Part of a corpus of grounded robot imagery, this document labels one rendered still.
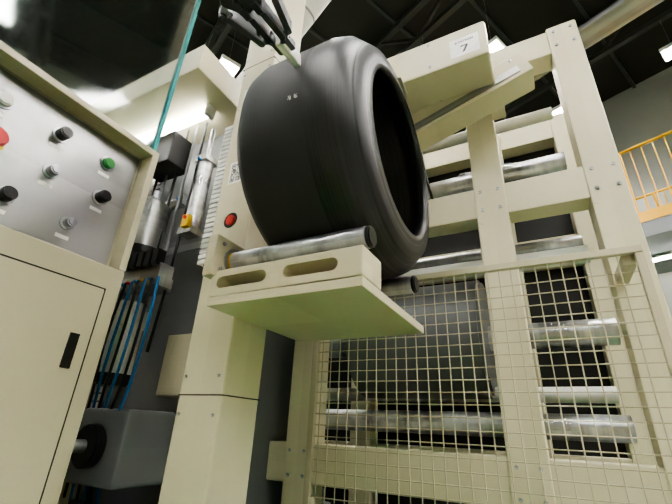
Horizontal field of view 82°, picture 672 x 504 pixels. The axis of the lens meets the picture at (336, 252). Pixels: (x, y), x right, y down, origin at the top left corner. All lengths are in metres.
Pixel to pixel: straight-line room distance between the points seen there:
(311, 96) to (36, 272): 0.66
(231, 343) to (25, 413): 0.39
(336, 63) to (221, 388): 0.71
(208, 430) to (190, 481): 0.10
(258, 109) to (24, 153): 0.53
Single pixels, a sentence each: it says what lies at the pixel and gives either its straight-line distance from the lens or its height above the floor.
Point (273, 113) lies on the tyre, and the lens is 0.84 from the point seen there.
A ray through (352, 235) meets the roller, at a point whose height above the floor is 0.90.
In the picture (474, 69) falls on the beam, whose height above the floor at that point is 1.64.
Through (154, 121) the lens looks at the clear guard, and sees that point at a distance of 1.34.
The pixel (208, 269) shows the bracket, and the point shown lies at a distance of 0.88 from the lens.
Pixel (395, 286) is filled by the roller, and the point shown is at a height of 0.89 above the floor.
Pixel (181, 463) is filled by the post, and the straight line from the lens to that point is 0.97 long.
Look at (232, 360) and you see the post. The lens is 0.93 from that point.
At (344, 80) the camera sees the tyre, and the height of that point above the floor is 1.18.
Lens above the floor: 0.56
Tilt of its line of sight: 25 degrees up
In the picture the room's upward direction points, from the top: 3 degrees clockwise
